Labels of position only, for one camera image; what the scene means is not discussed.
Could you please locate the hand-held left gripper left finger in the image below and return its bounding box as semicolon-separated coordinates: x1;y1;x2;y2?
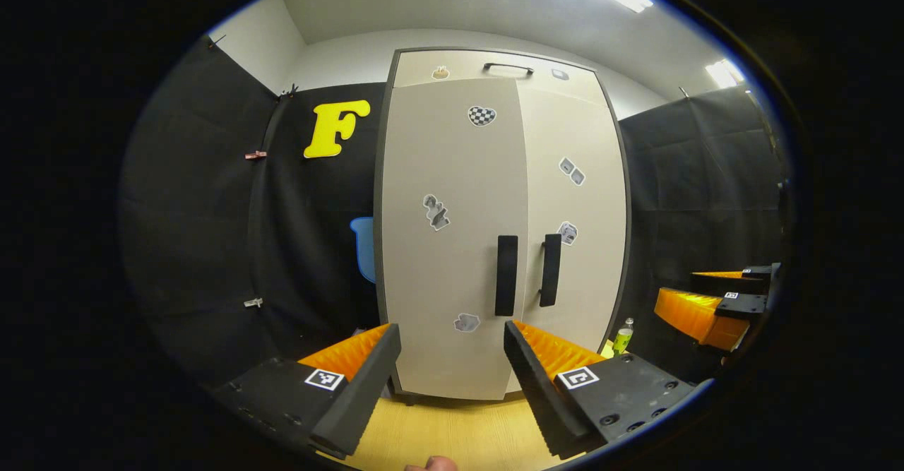
212;323;402;459

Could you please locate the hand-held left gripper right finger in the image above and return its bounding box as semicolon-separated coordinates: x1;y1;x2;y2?
503;320;700;460

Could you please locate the white shoe cabinet door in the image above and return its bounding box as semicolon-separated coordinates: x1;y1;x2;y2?
505;83;628;394
381;78;529;400

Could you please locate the white shoe cabinet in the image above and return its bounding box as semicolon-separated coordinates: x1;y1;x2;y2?
373;47;631;403

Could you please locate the white cabinet drawer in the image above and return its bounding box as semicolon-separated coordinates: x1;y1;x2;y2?
393;50;609;108

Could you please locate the black backdrop cloth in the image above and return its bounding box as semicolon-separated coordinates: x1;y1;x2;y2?
614;86;795;383
120;33;386;387

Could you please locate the green bottle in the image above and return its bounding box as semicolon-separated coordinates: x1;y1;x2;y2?
612;318;635;357

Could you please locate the ceiling light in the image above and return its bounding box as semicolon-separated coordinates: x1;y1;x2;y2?
705;59;746;90

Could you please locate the black door handle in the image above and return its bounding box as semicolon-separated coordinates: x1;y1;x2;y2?
494;235;519;316
539;234;563;308

